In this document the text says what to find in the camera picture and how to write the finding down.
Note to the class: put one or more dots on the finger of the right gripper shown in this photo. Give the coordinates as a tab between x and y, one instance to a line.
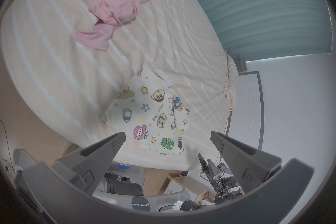
213	169
202	164

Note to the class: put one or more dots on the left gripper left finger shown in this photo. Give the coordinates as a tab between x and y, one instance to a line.
97	165

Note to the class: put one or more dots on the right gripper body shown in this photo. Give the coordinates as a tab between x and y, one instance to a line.
219	179

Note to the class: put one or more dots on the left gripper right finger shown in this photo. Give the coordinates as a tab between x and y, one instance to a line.
249	167

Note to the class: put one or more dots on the white printed pyjama top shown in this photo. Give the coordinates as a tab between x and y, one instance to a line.
152	118

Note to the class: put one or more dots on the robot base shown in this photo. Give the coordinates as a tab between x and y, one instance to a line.
126	188

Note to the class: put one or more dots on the bed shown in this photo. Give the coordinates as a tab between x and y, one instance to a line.
78	60

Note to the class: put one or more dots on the pale pink pillow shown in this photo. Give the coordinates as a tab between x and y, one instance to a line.
232	86

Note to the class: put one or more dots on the grey bedside table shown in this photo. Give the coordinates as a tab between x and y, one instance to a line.
240	62

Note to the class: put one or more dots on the blue-green curtain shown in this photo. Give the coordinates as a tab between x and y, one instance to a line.
249	2

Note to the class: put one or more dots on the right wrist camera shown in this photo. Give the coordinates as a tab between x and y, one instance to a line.
221	167

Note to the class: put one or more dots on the pale wooden frame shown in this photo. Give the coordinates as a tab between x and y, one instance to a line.
183	182

